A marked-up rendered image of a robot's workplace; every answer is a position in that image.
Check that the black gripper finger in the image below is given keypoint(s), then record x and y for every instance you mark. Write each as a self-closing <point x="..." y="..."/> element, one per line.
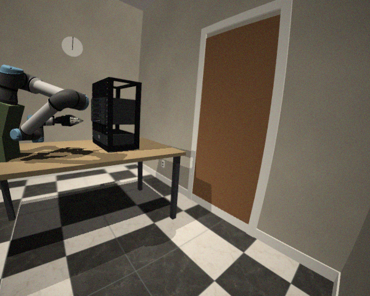
<point x="72" y="117"/>
<point x="74" y="123"/>

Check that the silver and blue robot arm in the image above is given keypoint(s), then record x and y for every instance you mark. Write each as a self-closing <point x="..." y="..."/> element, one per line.
<point x="12" y="79"/>

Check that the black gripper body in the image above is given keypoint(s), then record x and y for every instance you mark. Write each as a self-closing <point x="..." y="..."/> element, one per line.
<point x="64" y="120"/>

